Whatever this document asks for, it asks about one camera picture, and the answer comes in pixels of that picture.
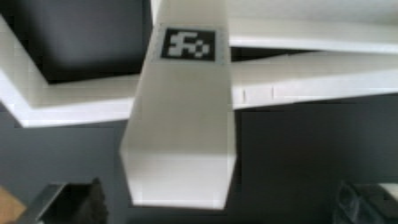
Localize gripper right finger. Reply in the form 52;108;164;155
334;181;398;224

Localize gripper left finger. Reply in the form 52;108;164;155
16;178;109;224

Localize white leg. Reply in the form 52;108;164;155
121;0;237;210

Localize white desk top tray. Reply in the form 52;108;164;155
226;0;398;56

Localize wooden board corner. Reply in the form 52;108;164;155
0;186;27;224

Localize white front fence bar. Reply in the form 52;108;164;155
0;17;398;128

